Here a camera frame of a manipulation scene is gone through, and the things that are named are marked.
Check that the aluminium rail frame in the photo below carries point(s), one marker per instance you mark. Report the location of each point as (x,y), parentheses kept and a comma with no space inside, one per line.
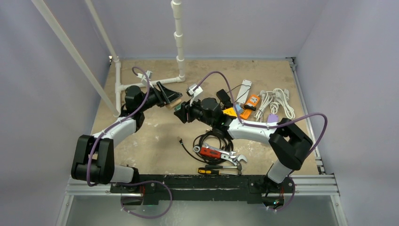
(94,156)

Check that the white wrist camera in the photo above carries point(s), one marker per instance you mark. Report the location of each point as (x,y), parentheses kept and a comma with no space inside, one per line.
(194,91)
(145,79)

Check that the red adjustable wrench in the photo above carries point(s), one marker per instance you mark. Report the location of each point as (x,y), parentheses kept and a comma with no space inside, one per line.
(217,153)

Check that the black power adapter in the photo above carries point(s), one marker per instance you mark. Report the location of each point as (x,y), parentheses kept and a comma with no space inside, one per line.
(223,97)

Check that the yellow black screwdriver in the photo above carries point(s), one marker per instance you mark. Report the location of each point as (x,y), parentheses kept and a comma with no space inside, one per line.
(207,171)

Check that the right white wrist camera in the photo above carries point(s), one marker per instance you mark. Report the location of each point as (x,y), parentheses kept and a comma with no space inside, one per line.
(194,91)

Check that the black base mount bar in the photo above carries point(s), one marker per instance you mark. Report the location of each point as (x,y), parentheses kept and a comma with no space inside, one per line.
(252,189)

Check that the yellow cube socket adapter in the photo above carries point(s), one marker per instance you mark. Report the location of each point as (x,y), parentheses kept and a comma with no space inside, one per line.
(230,112)

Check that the white PVC pipe frame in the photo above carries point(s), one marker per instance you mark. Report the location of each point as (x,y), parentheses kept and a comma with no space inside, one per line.
(61,34)

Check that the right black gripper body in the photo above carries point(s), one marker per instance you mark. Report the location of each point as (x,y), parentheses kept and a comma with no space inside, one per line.
(187,111)

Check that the orange power strip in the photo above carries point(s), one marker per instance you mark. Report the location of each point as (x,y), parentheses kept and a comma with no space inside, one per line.
(249,106)

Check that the white power strip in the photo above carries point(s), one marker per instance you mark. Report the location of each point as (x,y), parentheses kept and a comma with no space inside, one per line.
(243,93)

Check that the small claw hammer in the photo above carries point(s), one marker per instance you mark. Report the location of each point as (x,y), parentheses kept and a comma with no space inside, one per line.
(217,167)

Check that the blue plug adapter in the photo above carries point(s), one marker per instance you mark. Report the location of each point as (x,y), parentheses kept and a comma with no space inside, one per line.
(239,109)

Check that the wooden cube adapter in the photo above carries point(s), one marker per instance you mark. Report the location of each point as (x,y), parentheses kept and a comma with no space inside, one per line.
(173,104)

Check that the purple power strip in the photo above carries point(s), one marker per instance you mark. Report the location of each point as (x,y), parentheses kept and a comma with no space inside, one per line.
(272,118)

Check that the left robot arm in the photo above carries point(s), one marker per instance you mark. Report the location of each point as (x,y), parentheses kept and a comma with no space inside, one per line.
(94,161)

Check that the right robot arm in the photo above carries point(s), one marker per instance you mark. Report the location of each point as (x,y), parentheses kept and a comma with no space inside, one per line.
(289,143)

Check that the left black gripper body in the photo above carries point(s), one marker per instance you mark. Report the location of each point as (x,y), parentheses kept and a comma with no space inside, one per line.
(154,98)

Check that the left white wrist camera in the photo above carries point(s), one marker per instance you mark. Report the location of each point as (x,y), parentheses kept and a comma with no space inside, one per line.
(145,79)

